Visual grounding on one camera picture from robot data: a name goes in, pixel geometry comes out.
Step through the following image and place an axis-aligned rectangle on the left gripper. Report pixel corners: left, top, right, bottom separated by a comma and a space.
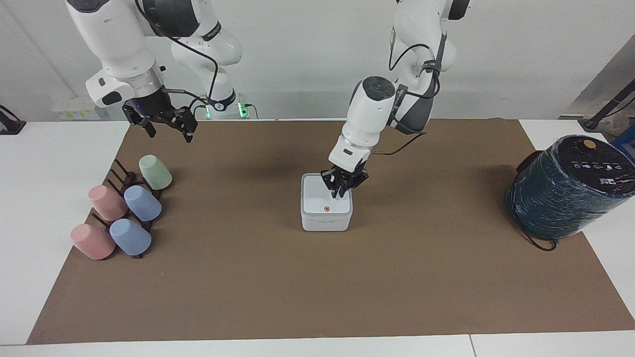
320, 159, 371, 199

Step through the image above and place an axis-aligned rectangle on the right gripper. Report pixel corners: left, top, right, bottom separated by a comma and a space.
122, 88, 199, 144

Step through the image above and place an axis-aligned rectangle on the white square trash can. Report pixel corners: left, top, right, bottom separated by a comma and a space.
300, 172, 354, 233

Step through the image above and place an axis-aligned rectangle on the green plastic cup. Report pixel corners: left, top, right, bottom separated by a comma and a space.
138, 154, 174, 191

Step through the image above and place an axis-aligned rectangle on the dark brown cup rack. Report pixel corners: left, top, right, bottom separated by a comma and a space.
90, 158, 165, 260

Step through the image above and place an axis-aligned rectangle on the blue plastic cup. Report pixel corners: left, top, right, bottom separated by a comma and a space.
123, 184, 163, 222
109, 218, 153, 257

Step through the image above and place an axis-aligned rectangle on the white box with yellow labels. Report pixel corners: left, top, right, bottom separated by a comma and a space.
51, 96, 109, 121

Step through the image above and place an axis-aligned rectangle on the pink plastic cup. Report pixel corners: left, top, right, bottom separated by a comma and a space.
88, 184, 129, 222
69, 223, 117, 261

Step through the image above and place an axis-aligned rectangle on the black stand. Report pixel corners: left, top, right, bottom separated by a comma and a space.
577, 78, 635, 131
0, 105, 27, 136

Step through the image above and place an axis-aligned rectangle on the dark plastic-wrapped round drum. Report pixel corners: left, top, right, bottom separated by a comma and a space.
505, 134, 635, 241

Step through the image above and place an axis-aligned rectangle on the black cable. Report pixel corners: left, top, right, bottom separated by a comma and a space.
371, 113, 428, 157
509, 196, 560, 252
134, 0, 221, 113
388, 26, 443, 100

